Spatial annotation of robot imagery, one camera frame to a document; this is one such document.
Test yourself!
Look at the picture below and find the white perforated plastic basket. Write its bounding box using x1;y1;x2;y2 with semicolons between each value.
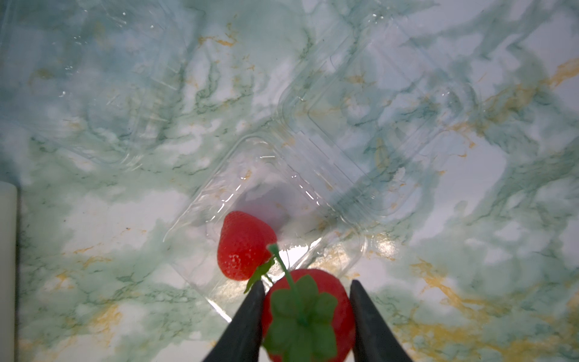
1;182;17;361

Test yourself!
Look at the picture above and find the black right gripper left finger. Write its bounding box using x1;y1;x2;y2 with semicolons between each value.
204;281;265;362

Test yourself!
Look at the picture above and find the red strawberry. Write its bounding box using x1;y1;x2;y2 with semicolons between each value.
262;244;356;361
217;211;277;281

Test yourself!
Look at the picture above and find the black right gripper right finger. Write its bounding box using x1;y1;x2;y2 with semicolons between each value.
349;280;413;362

